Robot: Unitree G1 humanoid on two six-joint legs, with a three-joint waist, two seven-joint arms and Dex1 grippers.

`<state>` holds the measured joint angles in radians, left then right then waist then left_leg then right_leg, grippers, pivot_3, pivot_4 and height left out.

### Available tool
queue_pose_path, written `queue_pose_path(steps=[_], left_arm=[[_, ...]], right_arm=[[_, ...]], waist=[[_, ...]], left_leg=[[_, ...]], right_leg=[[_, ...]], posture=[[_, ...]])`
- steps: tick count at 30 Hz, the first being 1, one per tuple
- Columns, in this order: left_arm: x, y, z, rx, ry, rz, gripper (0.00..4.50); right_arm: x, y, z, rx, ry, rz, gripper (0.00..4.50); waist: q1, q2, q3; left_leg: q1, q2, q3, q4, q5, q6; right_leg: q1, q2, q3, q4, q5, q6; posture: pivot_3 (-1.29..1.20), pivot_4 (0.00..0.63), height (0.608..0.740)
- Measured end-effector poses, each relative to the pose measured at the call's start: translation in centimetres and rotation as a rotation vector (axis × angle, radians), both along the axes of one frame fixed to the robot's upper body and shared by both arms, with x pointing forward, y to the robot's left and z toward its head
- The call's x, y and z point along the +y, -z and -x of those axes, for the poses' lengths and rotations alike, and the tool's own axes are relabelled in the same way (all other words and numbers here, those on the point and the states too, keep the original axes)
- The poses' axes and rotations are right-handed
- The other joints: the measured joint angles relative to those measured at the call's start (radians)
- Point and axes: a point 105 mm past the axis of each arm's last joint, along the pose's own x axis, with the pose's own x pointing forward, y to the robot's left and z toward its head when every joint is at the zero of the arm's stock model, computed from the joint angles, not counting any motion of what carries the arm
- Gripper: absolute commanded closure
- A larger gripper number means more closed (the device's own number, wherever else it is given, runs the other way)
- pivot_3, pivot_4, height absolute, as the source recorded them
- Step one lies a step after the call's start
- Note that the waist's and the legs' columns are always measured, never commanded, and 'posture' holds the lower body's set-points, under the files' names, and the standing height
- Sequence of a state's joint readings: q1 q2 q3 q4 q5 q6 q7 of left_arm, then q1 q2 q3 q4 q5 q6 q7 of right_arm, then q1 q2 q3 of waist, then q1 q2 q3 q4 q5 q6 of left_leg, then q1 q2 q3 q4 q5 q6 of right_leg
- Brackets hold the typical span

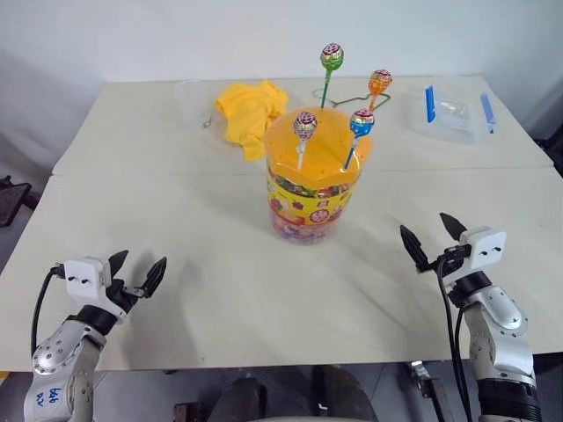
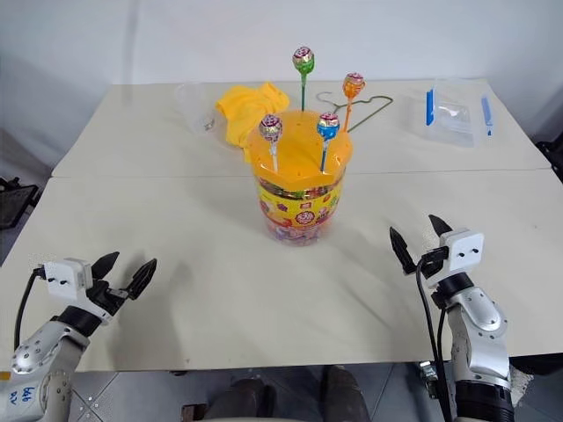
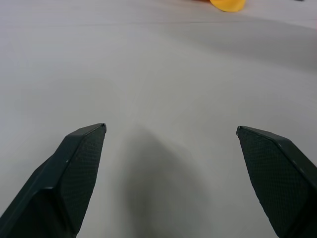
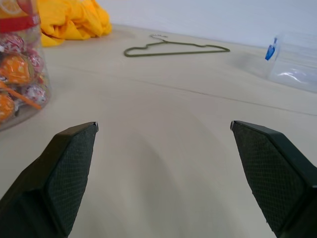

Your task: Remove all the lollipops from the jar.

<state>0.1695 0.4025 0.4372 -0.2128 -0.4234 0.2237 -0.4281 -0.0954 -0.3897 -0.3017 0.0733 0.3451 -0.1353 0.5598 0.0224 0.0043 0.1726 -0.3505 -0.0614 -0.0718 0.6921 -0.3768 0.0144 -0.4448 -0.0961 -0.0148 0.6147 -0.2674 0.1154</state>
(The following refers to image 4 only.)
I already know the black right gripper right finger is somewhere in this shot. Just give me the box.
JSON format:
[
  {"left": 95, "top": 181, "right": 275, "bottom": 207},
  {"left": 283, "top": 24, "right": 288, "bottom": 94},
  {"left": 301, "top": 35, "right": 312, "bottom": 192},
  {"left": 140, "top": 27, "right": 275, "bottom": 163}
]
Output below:
[{"left": 230, "top": 120, "right": 317, "bottom": 238}]

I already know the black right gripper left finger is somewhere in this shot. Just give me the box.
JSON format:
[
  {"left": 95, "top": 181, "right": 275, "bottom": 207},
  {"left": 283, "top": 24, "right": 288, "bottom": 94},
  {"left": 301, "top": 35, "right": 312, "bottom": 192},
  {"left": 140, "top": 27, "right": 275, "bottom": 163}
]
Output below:
[{"left": 0, "top": 121, "right": 100, "bottom": 238}]

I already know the orange candy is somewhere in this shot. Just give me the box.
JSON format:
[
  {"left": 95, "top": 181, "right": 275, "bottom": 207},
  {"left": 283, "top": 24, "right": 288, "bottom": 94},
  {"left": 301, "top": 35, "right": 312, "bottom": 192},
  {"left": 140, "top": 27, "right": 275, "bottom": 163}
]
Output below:
[
  {"left": 0, "top": 55, "right": 30, "bottom": 86},
  {"left": 0, "top": 93, "right": 16, "bottom": 123}
]

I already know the clear plastic lollipop jar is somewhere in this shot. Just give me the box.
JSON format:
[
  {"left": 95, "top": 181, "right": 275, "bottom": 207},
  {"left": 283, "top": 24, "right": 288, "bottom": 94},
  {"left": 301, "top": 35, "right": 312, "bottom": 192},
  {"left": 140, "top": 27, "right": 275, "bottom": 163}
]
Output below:
[{"left": 0, "top": 0, "right": 52, "bottom": 131}]

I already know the clear plastic zip bag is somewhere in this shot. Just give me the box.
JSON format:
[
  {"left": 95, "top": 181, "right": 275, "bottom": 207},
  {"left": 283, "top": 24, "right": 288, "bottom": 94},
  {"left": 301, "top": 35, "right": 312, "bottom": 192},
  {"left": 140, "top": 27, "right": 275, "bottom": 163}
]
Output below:
[{"left": 264, "top": 31, "right": 317, "bottom": 94}]

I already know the yellow cloth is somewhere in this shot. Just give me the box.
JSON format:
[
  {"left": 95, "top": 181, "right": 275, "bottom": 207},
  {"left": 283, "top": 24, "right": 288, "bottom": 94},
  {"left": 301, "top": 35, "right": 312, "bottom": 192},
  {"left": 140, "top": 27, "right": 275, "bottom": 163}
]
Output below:
[{"left": 37, "top": 0, "right": 112, "bottom": 47}]

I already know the olive green wire hanger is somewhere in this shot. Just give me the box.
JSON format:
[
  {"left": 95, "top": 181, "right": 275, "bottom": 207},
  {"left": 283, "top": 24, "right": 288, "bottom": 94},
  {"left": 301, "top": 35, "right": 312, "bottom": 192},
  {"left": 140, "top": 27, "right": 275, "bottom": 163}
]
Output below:
[{"left": 124, "top": 34, "right": 231, "bottom": 58}]

